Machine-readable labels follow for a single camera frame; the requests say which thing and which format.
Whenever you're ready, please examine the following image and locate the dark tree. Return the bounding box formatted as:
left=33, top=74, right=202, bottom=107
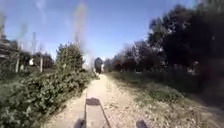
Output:
left=93, top=57, right=104, bottom=75

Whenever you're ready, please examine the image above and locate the pale gravel path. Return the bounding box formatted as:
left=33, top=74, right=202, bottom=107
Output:
left=41, top=73, right=168, bottom=128

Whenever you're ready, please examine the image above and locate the green bushy tree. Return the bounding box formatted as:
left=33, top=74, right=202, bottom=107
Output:
left=54, top=42, right=86, bottom=73

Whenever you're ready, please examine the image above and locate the tall bare tree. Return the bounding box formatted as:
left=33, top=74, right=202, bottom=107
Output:
left=71, top=1, right=89, bottom=51

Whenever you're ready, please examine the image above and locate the dry grass verge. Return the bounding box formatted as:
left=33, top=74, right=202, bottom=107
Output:
left=106, top=70, right=224, bottom=128

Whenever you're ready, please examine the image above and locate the robot's own part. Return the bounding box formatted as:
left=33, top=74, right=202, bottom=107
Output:
left=135, top=119, right=149, bottom=128
left=73, top=118, right=86, bottom=128

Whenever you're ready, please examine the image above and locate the group of dark trees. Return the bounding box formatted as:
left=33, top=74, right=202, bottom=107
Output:
left=19, top=50, right=55, bottom=70

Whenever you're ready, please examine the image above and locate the white pole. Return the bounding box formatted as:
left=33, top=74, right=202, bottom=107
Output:
left=39, top=56, right=44, bottom=73
left=14, top=54, right=20, bottom=74

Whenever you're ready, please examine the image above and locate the row of dark trees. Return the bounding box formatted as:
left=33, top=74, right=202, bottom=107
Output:
left=103, top=0, right=224, bottom=101

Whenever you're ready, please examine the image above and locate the weedy grass verge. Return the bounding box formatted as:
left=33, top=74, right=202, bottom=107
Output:
left=0, top=66, right=99, bottom=128

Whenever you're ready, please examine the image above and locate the building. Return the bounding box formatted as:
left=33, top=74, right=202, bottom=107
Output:
left=0, top=31, right=19, bottom=68

